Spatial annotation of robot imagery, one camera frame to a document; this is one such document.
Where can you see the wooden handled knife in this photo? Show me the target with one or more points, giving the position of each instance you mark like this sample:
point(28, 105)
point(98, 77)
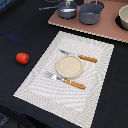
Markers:
point(80, 56)

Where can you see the round beige plate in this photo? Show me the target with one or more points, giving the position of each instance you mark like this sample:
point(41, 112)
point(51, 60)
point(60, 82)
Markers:
point(69, 66)

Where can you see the wooden handled fork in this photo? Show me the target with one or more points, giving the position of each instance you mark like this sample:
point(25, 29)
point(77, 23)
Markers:
point(67, 81)

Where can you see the red tomato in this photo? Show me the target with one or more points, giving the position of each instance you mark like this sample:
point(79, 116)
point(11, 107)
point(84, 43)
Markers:
point(23, 58)

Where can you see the grey cooking pot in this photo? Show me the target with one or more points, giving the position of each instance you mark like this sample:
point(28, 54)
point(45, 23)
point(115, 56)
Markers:
point(90, 13)

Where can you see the white fish toy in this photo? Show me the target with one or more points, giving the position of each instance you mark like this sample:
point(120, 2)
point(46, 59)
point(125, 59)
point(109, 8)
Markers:
point(66, 10)

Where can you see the beige bowl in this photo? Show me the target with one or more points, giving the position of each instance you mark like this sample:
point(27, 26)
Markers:
point(123, 14)

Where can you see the grey frying pan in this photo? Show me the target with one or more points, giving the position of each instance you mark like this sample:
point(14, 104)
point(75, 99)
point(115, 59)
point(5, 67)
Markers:
point(67, 4)

